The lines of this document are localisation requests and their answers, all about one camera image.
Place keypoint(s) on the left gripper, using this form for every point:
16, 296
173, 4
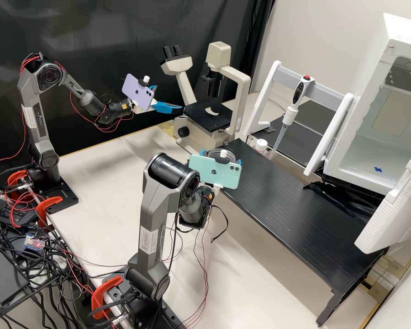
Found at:
153, 106

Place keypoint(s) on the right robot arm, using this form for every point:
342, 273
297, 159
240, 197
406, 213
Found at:
154, 222

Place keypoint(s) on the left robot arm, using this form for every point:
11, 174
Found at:
34, 116

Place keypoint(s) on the petri dish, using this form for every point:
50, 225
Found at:
231, 156

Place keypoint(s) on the white incubator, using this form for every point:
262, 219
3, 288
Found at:
370, 171

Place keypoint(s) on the incubator door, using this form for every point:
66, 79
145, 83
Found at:
390, 219

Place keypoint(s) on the white-capped bottle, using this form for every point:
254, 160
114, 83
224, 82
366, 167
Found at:
261, 144

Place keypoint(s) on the cream microscope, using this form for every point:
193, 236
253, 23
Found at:
188, 89

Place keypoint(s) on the pipette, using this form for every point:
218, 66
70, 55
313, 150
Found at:
298, 92

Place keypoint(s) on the white pipette stand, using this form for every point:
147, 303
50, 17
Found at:
332, 126

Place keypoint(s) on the orange clamp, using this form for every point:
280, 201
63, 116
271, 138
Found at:
13, 180
51, 202
104, 288

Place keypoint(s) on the black power adapter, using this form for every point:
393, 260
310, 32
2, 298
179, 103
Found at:
10, 212

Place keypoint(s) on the small circuit board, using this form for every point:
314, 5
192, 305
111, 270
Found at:
34, 242

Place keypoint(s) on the flat black box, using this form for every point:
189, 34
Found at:
3, 277

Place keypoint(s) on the right wrist camera phone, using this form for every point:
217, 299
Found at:
214, 173

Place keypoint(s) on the wrist camera phone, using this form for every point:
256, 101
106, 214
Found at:
214, 173
137, 90

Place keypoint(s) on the left wrist camera phone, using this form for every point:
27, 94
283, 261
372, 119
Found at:
137, 90

